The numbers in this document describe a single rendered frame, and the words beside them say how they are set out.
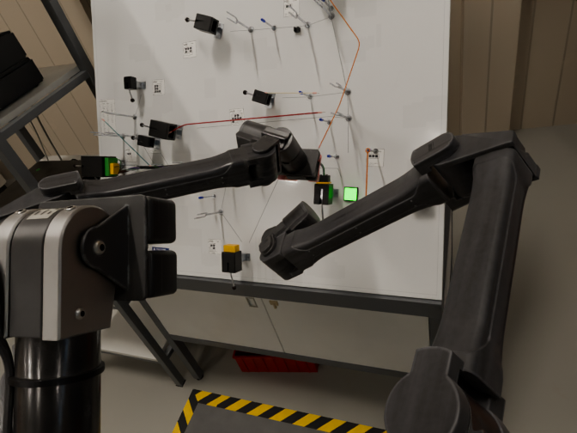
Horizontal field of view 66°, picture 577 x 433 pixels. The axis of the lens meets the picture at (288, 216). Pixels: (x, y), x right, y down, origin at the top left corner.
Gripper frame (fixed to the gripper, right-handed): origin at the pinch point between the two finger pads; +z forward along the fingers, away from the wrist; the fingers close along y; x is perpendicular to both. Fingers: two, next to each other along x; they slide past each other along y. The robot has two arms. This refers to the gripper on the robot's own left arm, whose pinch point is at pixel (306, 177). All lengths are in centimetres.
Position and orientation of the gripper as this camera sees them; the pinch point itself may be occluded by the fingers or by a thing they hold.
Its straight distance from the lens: 108.2
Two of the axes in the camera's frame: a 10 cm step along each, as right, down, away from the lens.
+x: -2.0, 9.4, -2.7
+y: -9.2, -0.9, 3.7
